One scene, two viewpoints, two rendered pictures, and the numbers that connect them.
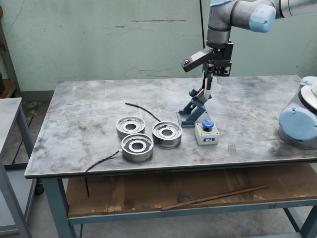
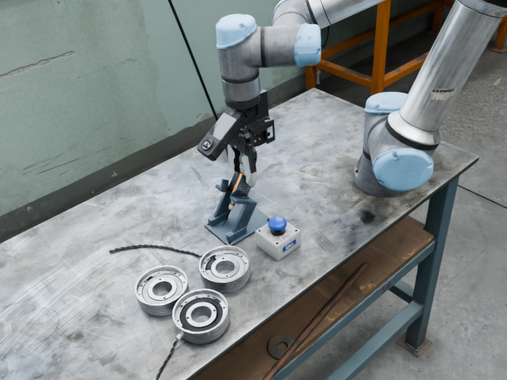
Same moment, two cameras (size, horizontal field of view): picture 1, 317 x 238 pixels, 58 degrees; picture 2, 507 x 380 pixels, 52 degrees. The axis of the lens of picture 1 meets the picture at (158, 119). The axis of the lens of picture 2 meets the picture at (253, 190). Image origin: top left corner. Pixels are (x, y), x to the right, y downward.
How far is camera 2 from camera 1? 0.33 m
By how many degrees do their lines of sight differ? 24
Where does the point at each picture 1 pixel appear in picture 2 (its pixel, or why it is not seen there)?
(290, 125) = (395, 176)
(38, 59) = not seen: outside the picture
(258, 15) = (305, 44)
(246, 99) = (281, 155)
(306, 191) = (411, 245)
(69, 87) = not seen: outside the picture
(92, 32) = not seen: outside the picture
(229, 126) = (293, 209)
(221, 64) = (260, 127)
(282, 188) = (384, 257)
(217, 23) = (241, 71)
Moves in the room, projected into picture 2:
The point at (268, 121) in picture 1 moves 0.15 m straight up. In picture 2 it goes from (334, 176) to (336, 126)
